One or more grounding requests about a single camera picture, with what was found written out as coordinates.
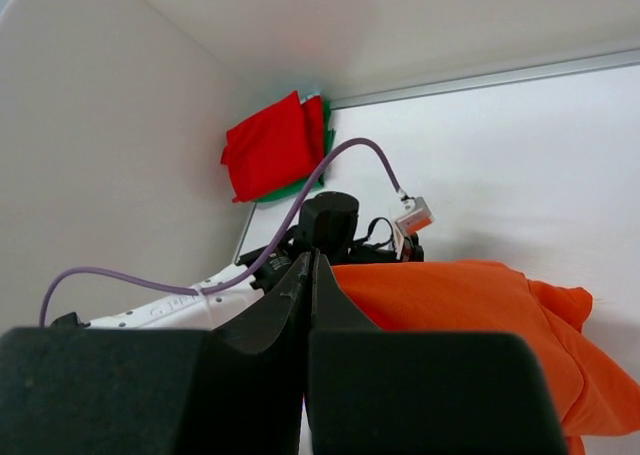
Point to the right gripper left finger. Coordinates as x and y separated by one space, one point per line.
261 353

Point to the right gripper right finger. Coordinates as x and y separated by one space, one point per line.
331 308

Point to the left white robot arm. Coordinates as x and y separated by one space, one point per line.
326 222

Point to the folded red t shirt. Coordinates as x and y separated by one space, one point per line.
275 148

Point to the folded light blue t shirt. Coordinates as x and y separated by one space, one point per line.
309 96

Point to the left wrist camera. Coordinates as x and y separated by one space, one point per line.
415 216

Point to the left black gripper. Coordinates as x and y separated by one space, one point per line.
397 249

